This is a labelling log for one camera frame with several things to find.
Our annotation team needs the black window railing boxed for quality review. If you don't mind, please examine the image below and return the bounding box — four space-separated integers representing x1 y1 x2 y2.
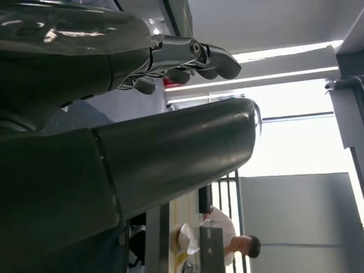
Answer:
211 171 248 273

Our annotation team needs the person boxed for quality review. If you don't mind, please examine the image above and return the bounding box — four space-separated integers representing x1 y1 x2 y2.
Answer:
201 206 261 267

